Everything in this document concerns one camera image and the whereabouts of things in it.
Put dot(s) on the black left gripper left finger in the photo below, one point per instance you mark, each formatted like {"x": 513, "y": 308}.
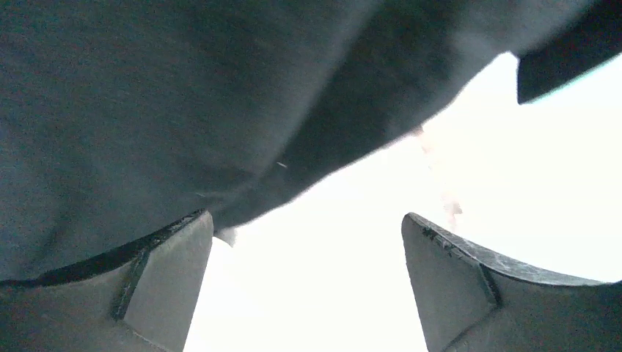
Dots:
{"x": 137, "y": 297}

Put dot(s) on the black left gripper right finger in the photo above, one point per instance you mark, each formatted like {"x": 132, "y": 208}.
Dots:
{"x": 470, "y": 298}

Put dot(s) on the black t-shirt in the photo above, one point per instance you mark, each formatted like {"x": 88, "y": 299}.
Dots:
{"x": 121, "y": 117}

